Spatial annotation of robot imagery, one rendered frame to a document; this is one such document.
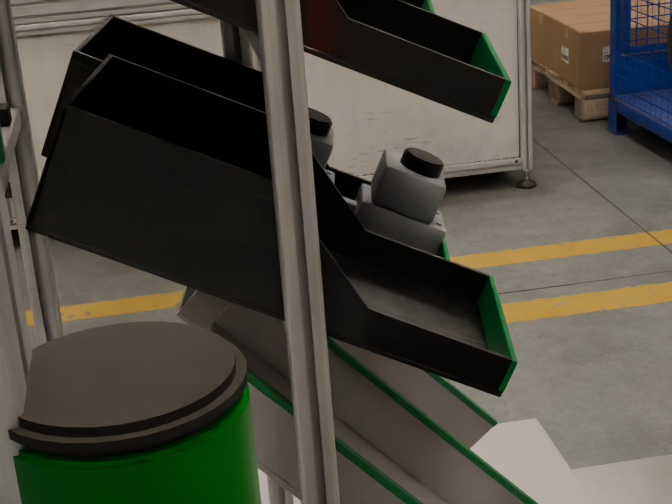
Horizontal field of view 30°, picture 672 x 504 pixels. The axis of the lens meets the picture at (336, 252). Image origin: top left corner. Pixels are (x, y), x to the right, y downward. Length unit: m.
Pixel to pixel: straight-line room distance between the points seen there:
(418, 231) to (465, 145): 3.92
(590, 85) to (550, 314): 2.18
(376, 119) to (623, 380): 1.72
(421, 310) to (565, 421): 2.41
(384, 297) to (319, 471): 0.13
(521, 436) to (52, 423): 1.14
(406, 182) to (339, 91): 3.78
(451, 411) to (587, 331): 2.63
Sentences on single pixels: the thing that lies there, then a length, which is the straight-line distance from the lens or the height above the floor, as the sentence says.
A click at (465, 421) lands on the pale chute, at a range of 1.04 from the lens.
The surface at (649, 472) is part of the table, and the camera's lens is 1.30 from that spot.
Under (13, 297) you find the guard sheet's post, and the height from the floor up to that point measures 1.43.
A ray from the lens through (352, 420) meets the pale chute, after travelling 0.87.
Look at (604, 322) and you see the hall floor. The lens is 3.72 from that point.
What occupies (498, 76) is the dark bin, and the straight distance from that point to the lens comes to 0.66.
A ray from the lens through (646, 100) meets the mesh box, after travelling 5.30.
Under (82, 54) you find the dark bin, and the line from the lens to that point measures 0.82.
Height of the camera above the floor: 1.52
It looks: 21 degrees down
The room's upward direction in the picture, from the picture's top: 4 degrees counter-clockwise
